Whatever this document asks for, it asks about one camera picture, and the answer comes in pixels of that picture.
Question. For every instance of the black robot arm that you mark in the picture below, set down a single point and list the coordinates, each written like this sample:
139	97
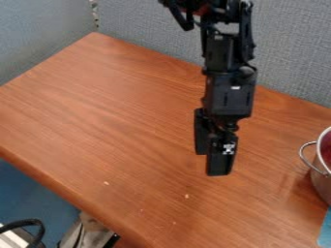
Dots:
224	21

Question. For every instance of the red object in pot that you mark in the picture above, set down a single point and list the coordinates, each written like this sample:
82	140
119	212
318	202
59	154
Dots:
326	149

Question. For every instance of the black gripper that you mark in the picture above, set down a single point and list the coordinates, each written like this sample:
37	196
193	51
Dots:
226	104

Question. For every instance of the metal pot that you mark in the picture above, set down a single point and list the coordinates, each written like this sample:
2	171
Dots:
320	171

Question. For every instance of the metal table leg bracket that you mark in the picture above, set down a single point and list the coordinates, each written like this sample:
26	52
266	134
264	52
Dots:
89	234

